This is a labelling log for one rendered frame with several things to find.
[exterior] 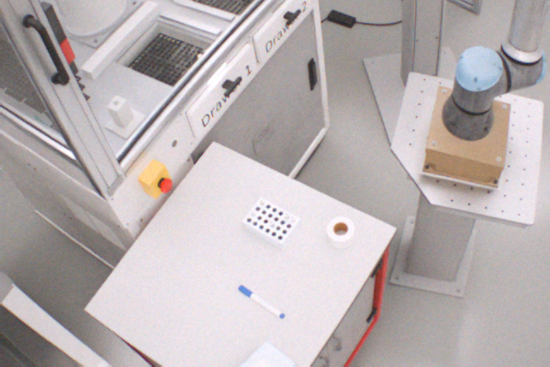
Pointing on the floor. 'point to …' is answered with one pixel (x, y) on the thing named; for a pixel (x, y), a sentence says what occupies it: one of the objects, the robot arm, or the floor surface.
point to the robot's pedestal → (435, 234)
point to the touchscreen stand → (414, 37)
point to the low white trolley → (245, 274)
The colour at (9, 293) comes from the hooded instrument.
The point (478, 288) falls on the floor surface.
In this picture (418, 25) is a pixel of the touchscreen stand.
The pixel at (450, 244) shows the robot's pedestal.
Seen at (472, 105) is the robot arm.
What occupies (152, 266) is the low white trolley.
